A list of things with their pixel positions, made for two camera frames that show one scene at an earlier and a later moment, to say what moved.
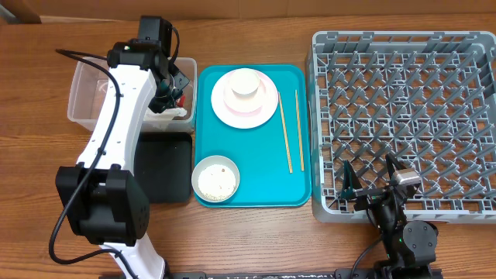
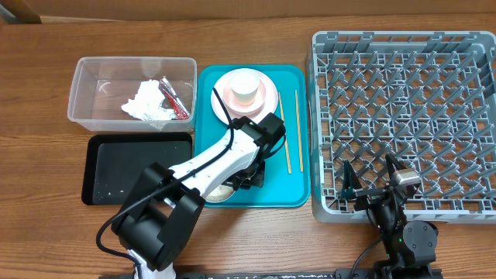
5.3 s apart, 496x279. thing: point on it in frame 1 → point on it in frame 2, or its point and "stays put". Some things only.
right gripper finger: x=392 y=164 stays put
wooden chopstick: x=286 y=134 stays put
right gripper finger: x=351 y=182 stays put
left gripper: x=181 y=80 → x=257 y=180
